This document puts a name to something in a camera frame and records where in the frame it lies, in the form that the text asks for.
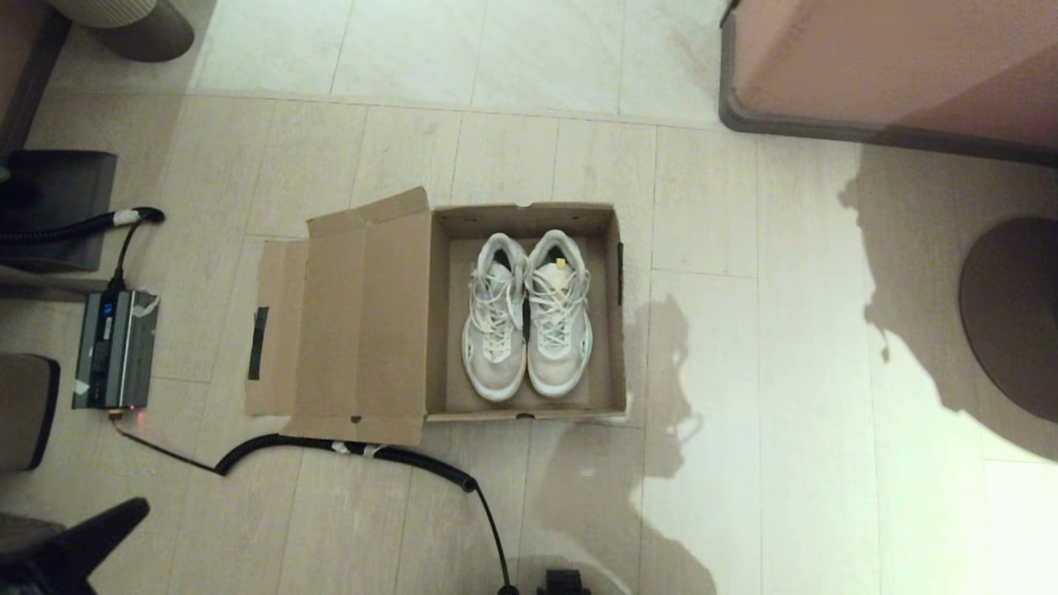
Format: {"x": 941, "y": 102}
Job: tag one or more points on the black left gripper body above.
{"x": 45, "y": 574}

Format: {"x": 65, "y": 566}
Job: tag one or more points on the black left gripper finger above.
{"x": 111, "y": 543}
{"x": 103, "y": 525}

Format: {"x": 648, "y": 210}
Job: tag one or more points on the brown cardboard shoe box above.
{"x": 364, "y": 330}

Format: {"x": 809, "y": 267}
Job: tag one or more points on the white sneaker purple tongue print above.
{"x": 496, "y": 372}

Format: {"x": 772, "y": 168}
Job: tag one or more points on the white sneaker orange tongue print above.
{"x": 560, "y": 368}

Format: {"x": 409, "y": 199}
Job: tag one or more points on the grey and black robot base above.
{"x": 564, "y": 583}

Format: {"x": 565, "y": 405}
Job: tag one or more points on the grey power inverter box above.
{"x": 114, "y": 347}

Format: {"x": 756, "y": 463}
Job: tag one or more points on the dark grey plastic bin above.
{"x": 64, "y": 183}

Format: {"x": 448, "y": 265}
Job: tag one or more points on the grey furniture leg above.
{"x": 21, "y": 530}

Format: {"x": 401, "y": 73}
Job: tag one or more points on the brown wooden furniture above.
{"x": 23, "y": 58}

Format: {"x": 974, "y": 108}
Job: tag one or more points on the round beige ribbed basket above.
{"x": 132, "y": 25}

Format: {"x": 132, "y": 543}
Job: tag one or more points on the round dark brown stand base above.
{"x": 1017, "y": 322}

